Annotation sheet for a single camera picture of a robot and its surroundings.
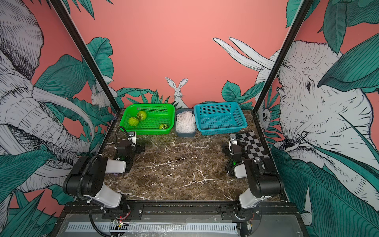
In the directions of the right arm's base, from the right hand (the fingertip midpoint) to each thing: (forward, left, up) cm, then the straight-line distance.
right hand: (232, 139), depth 94 cm
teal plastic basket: (+24, +5, -6) cm, 26 cm away
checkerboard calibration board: (-5, -14, -4) cm, 15 cm away
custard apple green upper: (+20, +64, +1) cm, 68 cm away
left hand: (0, +63, +1) cm, 63 cm away
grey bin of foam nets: (+12, +31, +2) cm, 34 cm away
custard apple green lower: (+14, +69, 0) cm, 71 cm away
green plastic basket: (+23, +62, -6) cm, 66 cm away
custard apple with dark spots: (+10, +46, 0) cm, 47 cm away
